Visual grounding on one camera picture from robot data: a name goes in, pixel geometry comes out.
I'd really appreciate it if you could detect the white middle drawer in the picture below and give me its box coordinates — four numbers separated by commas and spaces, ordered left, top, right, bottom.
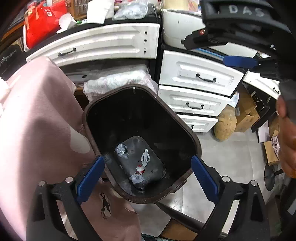
158, 85, 230, 117

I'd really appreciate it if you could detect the white upper drawer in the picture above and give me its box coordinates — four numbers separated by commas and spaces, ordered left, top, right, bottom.
159, 50, 243, 96

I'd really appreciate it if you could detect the white red small wrapper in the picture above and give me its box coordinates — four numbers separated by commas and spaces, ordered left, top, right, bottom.
129, 149, 151, 184

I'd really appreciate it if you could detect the right side white drawer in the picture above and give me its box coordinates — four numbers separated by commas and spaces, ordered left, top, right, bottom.
242, 71, 280, 100

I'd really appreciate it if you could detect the long white top drawer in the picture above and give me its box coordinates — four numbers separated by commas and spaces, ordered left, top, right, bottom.
26, 23, 159, 66

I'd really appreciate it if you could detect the black trash bin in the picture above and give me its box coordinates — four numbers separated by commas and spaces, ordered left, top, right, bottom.
82, 85, 202, 204

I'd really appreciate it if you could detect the pink polka dot tablecloth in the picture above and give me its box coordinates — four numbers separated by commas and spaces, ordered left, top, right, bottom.
0, 56, 142, 241

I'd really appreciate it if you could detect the white printed bag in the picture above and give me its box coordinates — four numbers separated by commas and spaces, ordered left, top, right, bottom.
115, 144, 128, 159

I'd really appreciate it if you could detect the red gift bag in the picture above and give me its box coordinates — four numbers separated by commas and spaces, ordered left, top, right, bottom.
23, 1, 68, 49

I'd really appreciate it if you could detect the white paper cup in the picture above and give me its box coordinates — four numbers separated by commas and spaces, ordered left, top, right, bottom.
57, 13, 77, 34

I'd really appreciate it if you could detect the white bottom drawer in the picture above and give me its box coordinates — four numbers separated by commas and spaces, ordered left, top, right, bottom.
178, 114, 218, 133

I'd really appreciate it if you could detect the white printer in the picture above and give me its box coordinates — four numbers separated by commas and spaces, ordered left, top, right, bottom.
162, 9, 257, 59

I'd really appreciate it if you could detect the tan burlap sack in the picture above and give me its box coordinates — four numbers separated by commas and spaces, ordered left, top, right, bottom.
214, 105, 237, 142

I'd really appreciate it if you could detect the person's right hand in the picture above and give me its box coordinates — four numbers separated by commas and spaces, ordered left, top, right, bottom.
276, 95, 296, 178

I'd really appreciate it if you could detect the cardboard box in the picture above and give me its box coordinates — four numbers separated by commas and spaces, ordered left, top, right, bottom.
235, 84, 260, 133

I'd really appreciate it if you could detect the clear plastic bag on counter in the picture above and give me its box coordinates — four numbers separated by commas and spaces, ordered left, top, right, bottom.
112, 1, 149, 21

